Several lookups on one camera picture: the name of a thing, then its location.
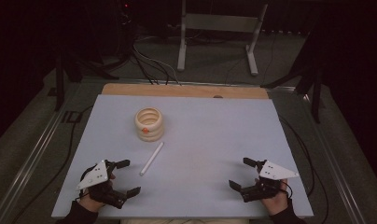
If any white straw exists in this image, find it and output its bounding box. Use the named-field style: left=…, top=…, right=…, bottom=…
left=138, top=141, right=165, bottom=177

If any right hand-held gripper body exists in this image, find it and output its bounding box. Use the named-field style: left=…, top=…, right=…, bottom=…
left=239, top=160, right=300, bottom=203

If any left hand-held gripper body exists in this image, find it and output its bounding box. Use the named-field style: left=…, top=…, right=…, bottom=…
left=76, top=159, right=129, bottom=210

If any white floor cable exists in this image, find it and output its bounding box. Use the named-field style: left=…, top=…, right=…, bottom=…
left=133, top=43, right=181, bottom=86

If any cream ribbed cup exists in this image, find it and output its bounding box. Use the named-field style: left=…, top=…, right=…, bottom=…
left=133, top=106, right=165, bottom=143

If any metal floor rail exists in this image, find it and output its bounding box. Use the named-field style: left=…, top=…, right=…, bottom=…
left=301, top=92, right=369, bottom=224
left=0, top=102, right=73, bottom=224

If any grey metal stand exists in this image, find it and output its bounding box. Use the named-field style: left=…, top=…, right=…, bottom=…
left=176, top=0, right=269, bottom=77

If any white table board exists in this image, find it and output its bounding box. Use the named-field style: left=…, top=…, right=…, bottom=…
left=50, top=93, right=314, bottom=219

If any person's left hand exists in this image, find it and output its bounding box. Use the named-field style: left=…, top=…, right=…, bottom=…
left=78, top=189, right=106, bottom=214

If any person's right hand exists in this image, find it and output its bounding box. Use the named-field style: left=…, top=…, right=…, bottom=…
left=260, top=178, right=290, bottom=217

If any dark tripod stand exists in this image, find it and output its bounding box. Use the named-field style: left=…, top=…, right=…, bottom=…
left=260, top=31, right=324, bottom=124
left=53, top=46, right=119, bottom=112

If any black floor cable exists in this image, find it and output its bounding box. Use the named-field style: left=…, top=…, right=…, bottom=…
left=278, top=114, right=330, bottom=224
left=9, top=105, right=94, bottom=224
left=131, top=50, right=162, bottom=86

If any dark equipment stand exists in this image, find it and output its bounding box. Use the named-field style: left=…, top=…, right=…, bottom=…
left=114, top=0, right=136, bottom=64

